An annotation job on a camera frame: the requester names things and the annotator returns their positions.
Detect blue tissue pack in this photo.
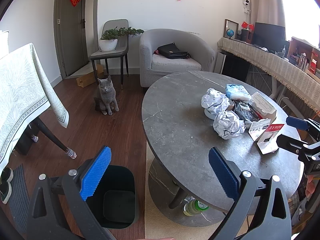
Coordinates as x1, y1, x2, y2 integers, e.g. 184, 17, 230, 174
225, 84, 251, 102

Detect green drink bottle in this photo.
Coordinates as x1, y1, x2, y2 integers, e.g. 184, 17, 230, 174
183, 199, 209, 217

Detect grey floor mat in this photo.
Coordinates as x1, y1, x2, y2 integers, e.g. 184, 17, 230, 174
9, 164, 30, 234

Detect black plastic wrapper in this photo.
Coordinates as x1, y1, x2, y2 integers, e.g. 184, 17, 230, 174
233, 100, 261, 122

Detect wooden shelf box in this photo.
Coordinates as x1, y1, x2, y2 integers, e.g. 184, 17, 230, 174
287, 37, 319, 82

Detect white round plastic lid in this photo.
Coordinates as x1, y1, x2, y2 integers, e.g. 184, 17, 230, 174
204, 108, 217, 120

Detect black handbag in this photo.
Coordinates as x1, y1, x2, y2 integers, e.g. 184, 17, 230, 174
157, 43, 191, 59

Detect black monitor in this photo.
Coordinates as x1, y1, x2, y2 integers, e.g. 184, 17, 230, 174
252, 22, 285, 50

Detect white paper ball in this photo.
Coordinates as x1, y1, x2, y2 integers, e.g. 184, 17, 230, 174
201, 88, 230, 115
213, 111, 245, 140

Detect flat cardboard box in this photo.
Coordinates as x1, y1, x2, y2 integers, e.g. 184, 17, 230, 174
76, 64, 105, 88

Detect pale green tablecloth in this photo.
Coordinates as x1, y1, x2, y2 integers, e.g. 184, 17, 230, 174
1, 43, 69, 170

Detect red white small box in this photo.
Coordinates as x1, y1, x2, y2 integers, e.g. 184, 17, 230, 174
257, 124, 284, 154

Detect potted green plant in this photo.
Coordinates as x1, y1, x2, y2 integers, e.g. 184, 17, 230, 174
99, 27, 144, 51

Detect white security camera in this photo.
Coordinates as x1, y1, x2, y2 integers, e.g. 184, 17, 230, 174
243, 0, 251, 14

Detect small blue globe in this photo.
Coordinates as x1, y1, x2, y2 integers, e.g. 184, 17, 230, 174
226, 28, 234, 39

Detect grey door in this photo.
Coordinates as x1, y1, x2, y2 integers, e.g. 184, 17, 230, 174
54, 0, 88, 79

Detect white black printed box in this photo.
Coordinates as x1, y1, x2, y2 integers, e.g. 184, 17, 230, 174
248, 119, 271, 141

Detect beige rug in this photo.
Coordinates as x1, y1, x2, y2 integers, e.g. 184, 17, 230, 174
144, 141, 251, 240

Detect white cardboard box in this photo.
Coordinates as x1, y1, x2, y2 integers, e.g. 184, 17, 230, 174
251, 92, 277, 123

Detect grey cat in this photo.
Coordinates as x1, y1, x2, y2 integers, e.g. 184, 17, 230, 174
94, 75, 119, 115

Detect dark green trash bin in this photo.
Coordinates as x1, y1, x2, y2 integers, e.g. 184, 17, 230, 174
86, 165, 139, 229

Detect grey dining chair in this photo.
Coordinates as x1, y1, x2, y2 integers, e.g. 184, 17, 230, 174
89, 19, 129, 89

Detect person's right hand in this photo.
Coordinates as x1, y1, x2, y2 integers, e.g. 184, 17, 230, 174
305, 175, 315, 198

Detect black table leg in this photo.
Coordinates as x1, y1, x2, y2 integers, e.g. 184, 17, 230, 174
31, 117, 77, 159

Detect round grey marble coffee table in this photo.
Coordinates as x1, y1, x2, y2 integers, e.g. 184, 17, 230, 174
141, 70, 305, 228

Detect beige fringed desk cloth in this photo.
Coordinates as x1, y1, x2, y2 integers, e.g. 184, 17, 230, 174
217, 37, 320, 114

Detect white green shoe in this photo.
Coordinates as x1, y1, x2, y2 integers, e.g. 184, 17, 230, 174
0, 167, 14, 204

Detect grey fabric armchair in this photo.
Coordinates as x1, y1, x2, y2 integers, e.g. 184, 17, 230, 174
139, 29, 215, 88

